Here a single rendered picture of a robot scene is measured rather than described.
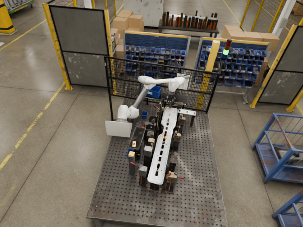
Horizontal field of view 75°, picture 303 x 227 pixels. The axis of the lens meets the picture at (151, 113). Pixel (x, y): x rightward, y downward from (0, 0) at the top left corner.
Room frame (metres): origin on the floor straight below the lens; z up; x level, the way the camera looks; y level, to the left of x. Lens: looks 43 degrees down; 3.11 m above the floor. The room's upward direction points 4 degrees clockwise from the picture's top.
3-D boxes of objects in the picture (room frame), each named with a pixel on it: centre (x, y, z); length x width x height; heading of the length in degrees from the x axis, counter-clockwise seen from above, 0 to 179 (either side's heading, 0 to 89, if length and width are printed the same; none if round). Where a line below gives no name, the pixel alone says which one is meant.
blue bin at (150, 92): (2.78, 0.02, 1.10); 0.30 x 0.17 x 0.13; 71
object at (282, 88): (3.88, -2.98, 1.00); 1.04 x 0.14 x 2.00; 87
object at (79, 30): (4.10, 1.57, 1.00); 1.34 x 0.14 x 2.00; 87
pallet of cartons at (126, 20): (6.93, 0.93, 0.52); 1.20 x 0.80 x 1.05; 174
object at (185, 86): (2.81, -0.48, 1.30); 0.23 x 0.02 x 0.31; 80
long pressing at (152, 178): (1.81, -0.21, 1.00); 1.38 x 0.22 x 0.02; 170
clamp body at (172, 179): (1.22, -0.29, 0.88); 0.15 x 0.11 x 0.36; 80
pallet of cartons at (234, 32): (5.26, -2.40, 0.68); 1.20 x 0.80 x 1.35; 89
